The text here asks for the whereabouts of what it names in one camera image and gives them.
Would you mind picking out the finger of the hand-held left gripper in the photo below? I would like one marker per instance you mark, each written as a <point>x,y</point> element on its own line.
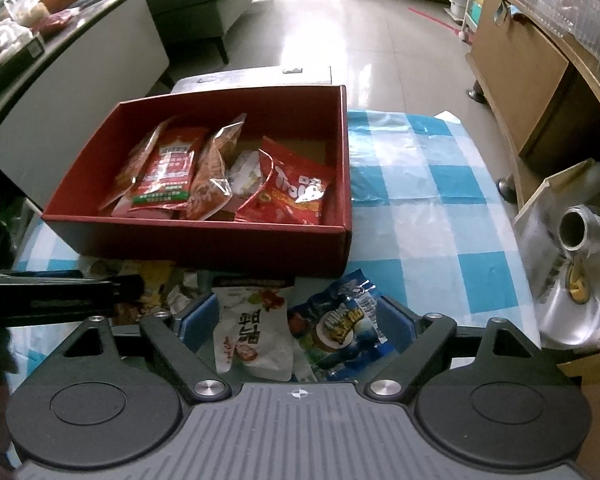
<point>30,274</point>
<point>55,302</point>

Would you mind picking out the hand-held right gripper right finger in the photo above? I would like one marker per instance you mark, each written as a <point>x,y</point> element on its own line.
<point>395,325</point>

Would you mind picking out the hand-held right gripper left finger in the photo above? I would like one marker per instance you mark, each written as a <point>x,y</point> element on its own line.
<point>202,317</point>

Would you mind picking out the white red fruit snack packet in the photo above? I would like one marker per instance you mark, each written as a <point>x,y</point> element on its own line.
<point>252,330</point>

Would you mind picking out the blue snack packet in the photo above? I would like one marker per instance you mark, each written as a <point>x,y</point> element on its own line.
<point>340,325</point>

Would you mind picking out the dark red cardboard box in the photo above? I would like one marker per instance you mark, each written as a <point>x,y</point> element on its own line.
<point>205,250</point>

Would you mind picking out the red crown snack packet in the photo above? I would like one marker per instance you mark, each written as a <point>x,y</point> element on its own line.
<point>162,170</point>

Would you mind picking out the yellow snack packet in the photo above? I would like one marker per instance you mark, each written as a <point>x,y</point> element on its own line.
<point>155,285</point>

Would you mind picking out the blue white checkered tablecloth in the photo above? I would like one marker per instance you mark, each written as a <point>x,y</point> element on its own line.
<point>430,240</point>

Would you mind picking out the orange clear-top snack packet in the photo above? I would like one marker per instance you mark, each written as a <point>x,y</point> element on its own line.
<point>207,180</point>

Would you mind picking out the small white snack packet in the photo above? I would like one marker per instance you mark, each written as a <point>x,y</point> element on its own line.
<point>245,175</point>

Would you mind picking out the red white-lettered snack packet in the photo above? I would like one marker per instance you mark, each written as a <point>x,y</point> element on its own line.
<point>290,190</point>

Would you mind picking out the tray of white food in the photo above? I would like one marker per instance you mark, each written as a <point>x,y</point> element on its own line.
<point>5,50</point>

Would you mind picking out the dark dining table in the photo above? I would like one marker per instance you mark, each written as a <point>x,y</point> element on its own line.
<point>60,45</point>

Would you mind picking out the red plastic bag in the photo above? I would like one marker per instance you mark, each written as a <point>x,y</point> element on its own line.
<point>55,22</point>

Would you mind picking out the light wooden cabinet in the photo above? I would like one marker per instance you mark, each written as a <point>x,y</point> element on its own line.
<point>520,70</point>

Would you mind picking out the pink fly swatter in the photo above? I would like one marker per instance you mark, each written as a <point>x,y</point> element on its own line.
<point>430,16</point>

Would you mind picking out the grey green sofa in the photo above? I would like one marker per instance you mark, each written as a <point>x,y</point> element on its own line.
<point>200,5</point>

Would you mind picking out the clear plastic containers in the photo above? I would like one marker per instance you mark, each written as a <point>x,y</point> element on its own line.
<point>580,15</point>

